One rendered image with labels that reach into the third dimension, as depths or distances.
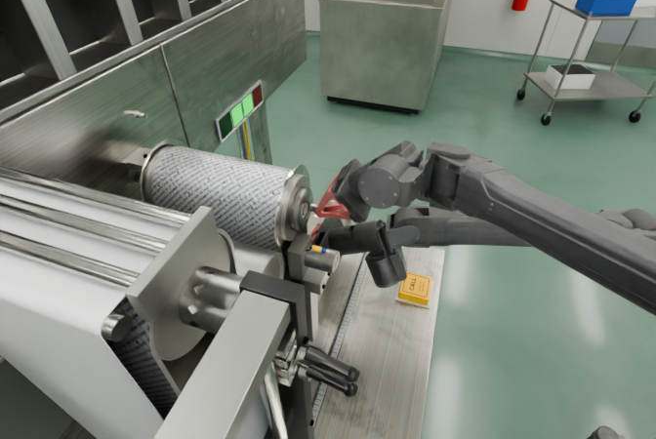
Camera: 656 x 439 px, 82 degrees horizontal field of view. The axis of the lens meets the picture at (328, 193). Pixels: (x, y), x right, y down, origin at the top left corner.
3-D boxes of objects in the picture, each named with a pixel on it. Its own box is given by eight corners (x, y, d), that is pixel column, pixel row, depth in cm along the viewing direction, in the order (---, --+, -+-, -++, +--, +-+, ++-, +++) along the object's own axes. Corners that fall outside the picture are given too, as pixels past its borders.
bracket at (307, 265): (323, 352, 82) (322, 260, 62) (296, 342, 83) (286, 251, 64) (331, 332, 85) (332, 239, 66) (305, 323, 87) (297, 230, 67)
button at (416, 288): (427, 306, 90) (429, 300, 89) (397, 298, 92) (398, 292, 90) (430, 283, 95) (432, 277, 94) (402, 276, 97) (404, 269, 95)
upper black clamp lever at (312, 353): (352, 387, 33) (358, 382, 32) (301, 361, 33) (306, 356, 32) (356, 373, 34) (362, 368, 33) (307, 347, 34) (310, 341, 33)
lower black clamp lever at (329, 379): (351, 402, 35) (356, 397, 34) (303, 378, 35) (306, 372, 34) (355, 387, 36) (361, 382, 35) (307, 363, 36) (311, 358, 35)
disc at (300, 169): (279, 267, 64) (273, 199, 55) (276, 266, 64) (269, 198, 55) (310, 213, 75) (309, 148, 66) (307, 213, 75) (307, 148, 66)
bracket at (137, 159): (149, 174, 68) (145, 165, 67) (123, 168, 70) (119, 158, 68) (167, 158, 72) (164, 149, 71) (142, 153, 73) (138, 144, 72)
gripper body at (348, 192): (371, 188, 67) (405, 170, 62) (357, 225, 59) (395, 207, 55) (347, 162, 65) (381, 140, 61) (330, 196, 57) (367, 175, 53)
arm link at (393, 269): (414, 205, 74) (416, 222, 66) (432, 256, 76) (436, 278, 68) (357, 222, 77) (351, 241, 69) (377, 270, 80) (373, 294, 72)
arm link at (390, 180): (460, 203, 56) (472, 148, 52) (444, 240, 47) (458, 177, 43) (384, 184, 61) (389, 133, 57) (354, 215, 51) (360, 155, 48)
